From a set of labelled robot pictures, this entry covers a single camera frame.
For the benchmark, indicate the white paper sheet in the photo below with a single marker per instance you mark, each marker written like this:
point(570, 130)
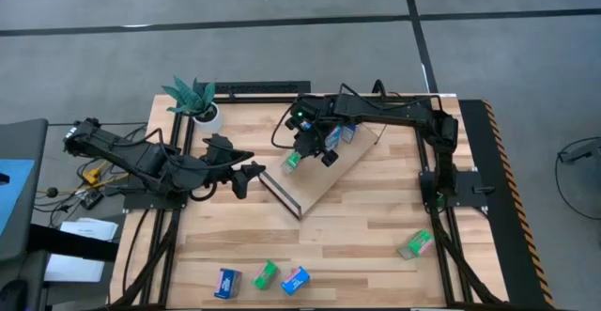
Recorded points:
point(94, 228)
point(70, 269)

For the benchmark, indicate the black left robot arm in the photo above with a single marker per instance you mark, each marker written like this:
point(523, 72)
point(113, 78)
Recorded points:
point(150, 160)

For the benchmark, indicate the black round plug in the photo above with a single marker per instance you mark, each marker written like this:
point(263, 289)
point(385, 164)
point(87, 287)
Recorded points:
point(52, 192)

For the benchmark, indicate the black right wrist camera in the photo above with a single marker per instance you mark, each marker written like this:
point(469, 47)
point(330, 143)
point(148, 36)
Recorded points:
point(329, 157)

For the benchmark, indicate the black mat with striped edge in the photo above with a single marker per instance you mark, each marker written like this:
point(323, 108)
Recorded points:
point(507, 217)

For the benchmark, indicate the green plant in white pot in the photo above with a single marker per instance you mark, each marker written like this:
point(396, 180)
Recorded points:
point(209, 118)

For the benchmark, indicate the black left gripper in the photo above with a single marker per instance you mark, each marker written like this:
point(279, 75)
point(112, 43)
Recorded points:
point(225, 156)

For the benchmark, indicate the blue pad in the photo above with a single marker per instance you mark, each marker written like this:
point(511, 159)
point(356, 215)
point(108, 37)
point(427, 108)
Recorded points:
point(14, 193)

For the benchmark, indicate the black power brick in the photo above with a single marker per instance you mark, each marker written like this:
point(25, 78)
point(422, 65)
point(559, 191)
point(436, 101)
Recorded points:
point(90, 199)

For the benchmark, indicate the light blue Rice Krispies box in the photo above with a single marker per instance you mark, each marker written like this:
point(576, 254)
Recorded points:
point(333, 138)
point(295, 280)

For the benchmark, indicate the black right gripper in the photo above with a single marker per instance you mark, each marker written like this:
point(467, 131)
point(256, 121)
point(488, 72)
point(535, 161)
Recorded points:
point(310, 132)

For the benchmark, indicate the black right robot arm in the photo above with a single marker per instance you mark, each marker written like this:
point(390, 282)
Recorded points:
point(389, 109)

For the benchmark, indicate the black aluminium table frame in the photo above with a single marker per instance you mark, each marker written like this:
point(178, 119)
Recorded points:
point(263, 99)

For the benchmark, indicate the grey chair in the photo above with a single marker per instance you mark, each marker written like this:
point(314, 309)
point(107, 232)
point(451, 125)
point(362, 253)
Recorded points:
point(23, 142)

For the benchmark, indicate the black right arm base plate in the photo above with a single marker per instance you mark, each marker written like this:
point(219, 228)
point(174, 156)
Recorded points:
point(469, 193)

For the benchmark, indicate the grey floor stand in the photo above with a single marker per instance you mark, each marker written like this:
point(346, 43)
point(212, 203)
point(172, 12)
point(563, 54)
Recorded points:
point(582, 153)

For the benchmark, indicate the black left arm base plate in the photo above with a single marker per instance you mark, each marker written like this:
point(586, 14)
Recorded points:
point(155, 203)

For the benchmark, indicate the green Apple Jacks box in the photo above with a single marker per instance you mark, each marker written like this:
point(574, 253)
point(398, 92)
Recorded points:
point(265, 274)
point(292, 161)
point(418, 244)

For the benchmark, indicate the black flat bar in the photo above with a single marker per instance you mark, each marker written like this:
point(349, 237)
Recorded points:
point(70, 245)

